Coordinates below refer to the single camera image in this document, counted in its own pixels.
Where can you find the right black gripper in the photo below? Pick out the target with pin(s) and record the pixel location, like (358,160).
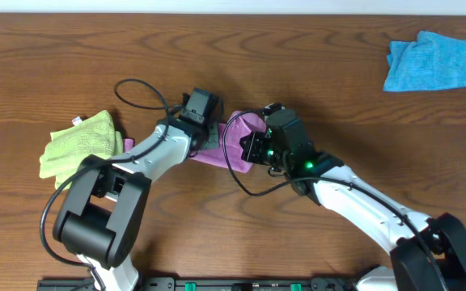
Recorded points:
(250,153)

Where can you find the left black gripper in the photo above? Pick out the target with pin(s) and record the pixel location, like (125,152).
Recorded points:
(210,137)

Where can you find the purple microfiber cloth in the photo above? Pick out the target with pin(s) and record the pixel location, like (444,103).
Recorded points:
(240,127)

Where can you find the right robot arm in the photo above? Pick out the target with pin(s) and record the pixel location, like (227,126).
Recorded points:
(427,253)

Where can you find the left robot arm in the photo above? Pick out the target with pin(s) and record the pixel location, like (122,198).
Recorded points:
(100,217)

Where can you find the purple folded cloth under green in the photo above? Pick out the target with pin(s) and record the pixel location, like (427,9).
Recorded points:
(128,144)

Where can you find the blue microfiber cloth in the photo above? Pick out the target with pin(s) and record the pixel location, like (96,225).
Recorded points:
(430,63)

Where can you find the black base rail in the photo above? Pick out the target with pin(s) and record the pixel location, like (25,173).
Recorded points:
(172,284)

